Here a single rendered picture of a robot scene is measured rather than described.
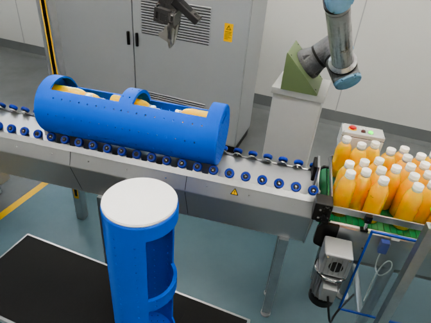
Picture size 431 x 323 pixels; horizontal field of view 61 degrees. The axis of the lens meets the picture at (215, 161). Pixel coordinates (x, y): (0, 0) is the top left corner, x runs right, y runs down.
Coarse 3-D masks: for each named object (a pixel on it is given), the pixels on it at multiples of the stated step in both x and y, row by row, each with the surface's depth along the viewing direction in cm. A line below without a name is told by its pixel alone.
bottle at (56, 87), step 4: (52, 88) 173; (56, 88) 173; (60, 88) 173; (64, 88) 173; (68, 88) 173; (72, 88) 173; (76, 88) 173; (72, 92) 172; (76, 92) 172; (80, 92) 172; (84, 92) 173
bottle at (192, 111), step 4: (188, 108) 164; (192, 108) 164; (180, 112) 165; (184, 112) 163; (188, 112) 163; (192, 112) 162; (196, 112) 162; (200, 112) 162; (204, 112) 162; (200, 116) 161; (204, 116) 161
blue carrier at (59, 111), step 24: (48, 96) 167; (72, 96) 166; (144, 96) 179; (48, 120) 170; (72, 120) 167; (96, 120) 164; (120, 120) 161; (144, 120) 159; (168, 120) 158; (192, 120) 156; (216, 120) 155; (120, 144) 171; (144, 144) 165; (168, 144) 161; (192, 144) 158; (216, 144) 156
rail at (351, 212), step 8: (336, 208) 149; (344, 208) 148; (360, 216) 148; (376, 216) 146; (384, 216) 146; (392, 224) 146; (400, 224) 145; (408, 224) 145; (416, 224) 144; (424, 224) 143
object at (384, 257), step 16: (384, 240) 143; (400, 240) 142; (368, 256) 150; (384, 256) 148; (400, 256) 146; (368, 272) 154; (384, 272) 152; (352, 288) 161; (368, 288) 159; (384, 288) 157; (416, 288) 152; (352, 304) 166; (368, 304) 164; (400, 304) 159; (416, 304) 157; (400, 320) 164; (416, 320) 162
